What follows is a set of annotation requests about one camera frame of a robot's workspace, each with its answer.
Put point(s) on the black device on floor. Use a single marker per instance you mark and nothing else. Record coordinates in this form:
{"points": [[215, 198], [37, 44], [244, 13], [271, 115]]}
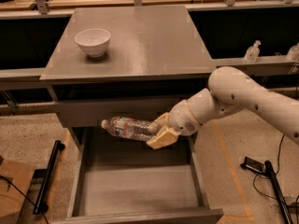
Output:
{"points": [[253, 165]]}

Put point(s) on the grey drawer cabinet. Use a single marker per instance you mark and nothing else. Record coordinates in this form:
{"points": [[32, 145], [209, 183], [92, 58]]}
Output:
{"points": [[153, 52]]}

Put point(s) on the clear hand sanitizer bottle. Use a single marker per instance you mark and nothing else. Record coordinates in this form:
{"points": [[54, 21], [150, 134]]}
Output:
{"points": [[252, 52]]}

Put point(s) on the black bar left floor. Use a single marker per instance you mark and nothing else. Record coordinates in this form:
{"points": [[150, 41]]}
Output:
{"points": [[41, 206]]}

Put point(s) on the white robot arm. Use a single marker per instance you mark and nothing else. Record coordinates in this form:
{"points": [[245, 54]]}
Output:
{"points": [[229, 90]]}

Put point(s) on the black bar floor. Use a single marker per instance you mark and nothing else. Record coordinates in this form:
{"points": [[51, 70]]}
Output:
{"points": [[278, 193], [41, 206]]}

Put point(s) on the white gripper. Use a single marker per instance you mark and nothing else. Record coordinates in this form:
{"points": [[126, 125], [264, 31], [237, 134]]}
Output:
{"points": [[181, 117]]}

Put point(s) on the black bar right floor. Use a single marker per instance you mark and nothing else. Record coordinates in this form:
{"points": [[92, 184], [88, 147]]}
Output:
{"points": [[278, 193]]}

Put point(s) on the clear plastic water bottle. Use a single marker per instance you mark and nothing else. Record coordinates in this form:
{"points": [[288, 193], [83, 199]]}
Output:
{"points": [[123, 127]]}

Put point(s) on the open grey middle drawer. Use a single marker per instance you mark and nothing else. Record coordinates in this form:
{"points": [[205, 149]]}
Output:
{"points": [[121, 181]]}

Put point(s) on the brown cardboard box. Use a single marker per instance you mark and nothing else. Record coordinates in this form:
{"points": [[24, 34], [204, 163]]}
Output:
{"points": [[15, 183]]}

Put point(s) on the white ceramic bowl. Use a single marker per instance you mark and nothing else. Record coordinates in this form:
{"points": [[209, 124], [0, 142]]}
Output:
{"points": [[93, 42]]}

